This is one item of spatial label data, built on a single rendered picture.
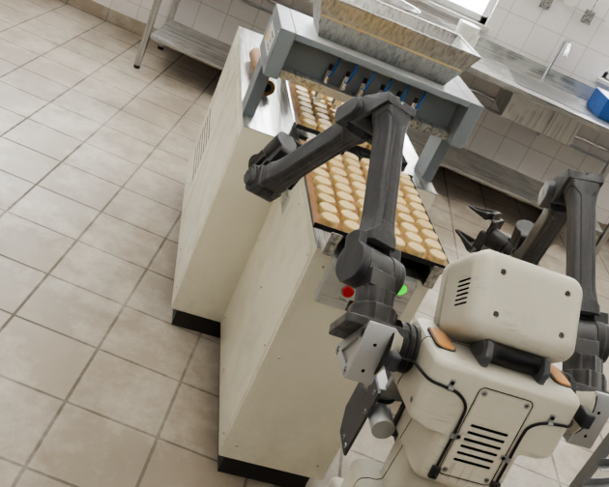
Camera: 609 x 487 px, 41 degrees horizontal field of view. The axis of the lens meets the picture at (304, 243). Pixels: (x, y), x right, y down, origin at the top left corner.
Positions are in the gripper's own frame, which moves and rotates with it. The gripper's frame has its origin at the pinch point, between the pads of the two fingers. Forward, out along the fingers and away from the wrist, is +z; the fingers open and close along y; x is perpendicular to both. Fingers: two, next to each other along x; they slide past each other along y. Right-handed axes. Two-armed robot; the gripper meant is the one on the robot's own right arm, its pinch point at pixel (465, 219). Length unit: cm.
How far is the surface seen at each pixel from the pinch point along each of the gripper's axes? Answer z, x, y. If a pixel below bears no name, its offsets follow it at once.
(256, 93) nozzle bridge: 86, -4, -5
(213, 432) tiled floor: 31, 24, -99
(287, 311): 17, 39, -36
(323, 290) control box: 11.2, 37.3, -25.1
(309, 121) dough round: 67, -12, -6
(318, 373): 6, 27, -52
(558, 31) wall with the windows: 135, -361, 29
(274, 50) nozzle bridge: 79, 5, 13
